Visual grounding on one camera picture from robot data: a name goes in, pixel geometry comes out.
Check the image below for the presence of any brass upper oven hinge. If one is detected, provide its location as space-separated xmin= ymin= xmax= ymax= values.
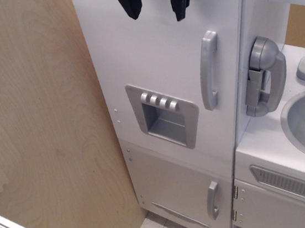
xmin=233 ymin=185 xmax=239 ymax=199

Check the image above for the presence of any grey lower door handle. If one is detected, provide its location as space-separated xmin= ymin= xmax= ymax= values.
xmin=207 ymin=181 xmax=219 ymax=220

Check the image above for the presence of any brass oven hinge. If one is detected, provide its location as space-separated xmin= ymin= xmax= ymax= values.
xmin=232 ymin=210 xmax=237 ymax=221
xmin=233 ymin=185 xmax=239 ymax=199

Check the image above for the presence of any brass lower oven hinge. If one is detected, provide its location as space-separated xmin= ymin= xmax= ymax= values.
xmin=232 ymin=210 xmax=237 ymax=221

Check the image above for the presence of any grey upper door handle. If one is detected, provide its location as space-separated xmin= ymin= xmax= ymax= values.
xmin=200 ymin=31 xmax=218 ymax=111

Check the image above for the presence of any white oven door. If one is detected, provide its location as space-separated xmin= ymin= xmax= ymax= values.
xmin=233 ymin=179 xmax=305 ymax=228

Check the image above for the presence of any grey ice dispenser box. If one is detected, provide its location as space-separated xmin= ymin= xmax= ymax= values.
xmin=125 ymin=85 xmax=199 ymax=149

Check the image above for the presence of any grey door handle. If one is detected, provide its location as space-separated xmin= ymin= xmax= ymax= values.
xmin=207 ymin=181 xmax=219 ymax=220
xmin=200 ymin=31 xmax=218 ymax=111

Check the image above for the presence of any white toy fridge cabinet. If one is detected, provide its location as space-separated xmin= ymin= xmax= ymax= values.
xmin=211 ymin=0 xmax=305 ymax=228

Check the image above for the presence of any grey oven vent panel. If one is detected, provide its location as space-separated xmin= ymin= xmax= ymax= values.
xmin=249 ymin=165 xmax=305 ymax=198

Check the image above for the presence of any white fridge door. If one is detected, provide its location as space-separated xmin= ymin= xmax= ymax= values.
xmin=119 ymin=140 xmax=233 ymax=228
xmin=72 ymin=0 xmax=241 ymax=178

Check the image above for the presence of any grey toy telephone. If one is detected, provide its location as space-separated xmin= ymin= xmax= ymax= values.
xmin=245 ymin=36 xmax=287 ymax=117

